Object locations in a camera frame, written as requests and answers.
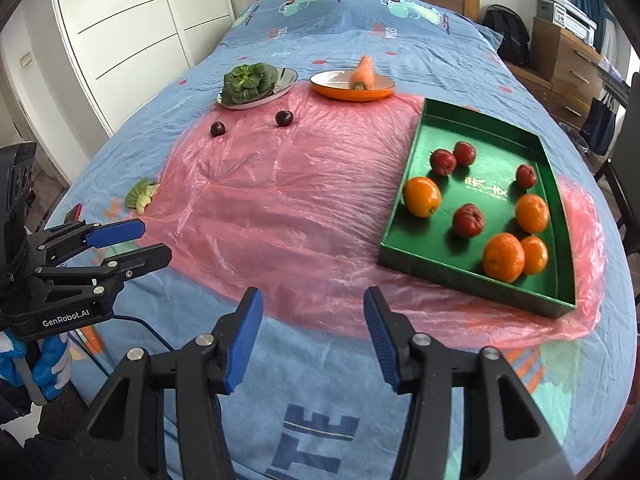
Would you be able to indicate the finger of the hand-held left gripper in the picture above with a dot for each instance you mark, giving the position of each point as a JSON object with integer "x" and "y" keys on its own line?
{"x": 117, "y": 232}
{"x": 145, "y": 257}

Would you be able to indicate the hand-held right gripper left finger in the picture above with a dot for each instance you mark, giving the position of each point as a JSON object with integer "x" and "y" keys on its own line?
{"x": 245, "y": 345}

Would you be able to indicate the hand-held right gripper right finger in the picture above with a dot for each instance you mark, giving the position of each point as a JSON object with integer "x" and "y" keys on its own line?
{"x": 382, "y": 335}

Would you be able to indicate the large red apple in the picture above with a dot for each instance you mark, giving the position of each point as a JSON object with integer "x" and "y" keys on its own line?
{"x": 468, "y": 220}

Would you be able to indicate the large bumpy mandarin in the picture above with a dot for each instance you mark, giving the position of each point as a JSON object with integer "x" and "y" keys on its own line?
{"x": 504, "y": 257}

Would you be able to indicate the smooth orange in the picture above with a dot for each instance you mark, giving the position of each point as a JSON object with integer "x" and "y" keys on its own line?
{"x": 422, "y": 196}

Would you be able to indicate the small orange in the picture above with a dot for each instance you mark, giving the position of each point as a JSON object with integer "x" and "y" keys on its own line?
{"x": 536, "y": 255}
{"x": 532, "y": 213}

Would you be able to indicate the small red apple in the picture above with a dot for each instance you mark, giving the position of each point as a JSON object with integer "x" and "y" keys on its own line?
{"x": 443, "y": 161}
{"x": 464, "y": 152}
{"x": 526, "y": 176}

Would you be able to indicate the green tray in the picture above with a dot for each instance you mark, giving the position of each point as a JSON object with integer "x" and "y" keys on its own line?
{"x": 490, "y": 185}

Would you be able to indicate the person's left hand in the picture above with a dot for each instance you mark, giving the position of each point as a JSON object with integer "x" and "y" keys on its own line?
{"x": 50, "y": 365}

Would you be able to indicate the cut bok choy piece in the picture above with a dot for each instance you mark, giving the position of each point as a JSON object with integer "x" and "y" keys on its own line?
{"x": 141, "y": 194}

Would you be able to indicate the dark plum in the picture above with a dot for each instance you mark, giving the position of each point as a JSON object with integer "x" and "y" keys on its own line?
{"x": 284, "y": 118}
{"x": 217, "y": 128}

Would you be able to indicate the pink plastic sheet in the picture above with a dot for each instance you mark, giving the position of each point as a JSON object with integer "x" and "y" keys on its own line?
{"x": 280, "y": 200}

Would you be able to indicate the green bok choy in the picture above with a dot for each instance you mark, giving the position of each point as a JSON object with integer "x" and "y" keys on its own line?
{"x": 247, "y": 82}

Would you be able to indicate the white wardrobe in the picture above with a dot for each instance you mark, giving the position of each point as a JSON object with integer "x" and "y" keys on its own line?
{"x": 135, "y": 25}

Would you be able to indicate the silver plate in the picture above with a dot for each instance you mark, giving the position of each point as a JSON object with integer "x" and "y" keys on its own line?
{"x": 285, "y": 80}

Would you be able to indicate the orange plate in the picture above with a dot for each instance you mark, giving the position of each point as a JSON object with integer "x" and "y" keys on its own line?
{"x": 330, "y": 87}

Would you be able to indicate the carrot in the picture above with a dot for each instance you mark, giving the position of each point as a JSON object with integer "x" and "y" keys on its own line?
{"x": 362, "y": 72}

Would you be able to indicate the mesh waste bin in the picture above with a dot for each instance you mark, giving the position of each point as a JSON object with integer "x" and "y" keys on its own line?
{"x": 575, "y": 137}

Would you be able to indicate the blue printed bedsheet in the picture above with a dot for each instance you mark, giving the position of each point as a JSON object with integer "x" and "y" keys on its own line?
{"x": 340, "y": 35}

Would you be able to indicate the dark chair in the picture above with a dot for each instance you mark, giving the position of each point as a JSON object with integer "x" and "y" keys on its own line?
{"x": 627, "y": 160}

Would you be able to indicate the black backpack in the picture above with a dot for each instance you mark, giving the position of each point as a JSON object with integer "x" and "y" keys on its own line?
{"x": 507, "y": 35}

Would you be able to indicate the wooden drawer cabinet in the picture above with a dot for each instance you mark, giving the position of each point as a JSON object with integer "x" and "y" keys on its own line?
{"x": 565, "y": 65}

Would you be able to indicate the white printer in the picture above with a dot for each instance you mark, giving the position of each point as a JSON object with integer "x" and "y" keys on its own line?
{"x": 567, "y": 15}

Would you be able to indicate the white wall switch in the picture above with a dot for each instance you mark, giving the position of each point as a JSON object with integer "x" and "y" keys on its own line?
{"x": 25, "y": 59}

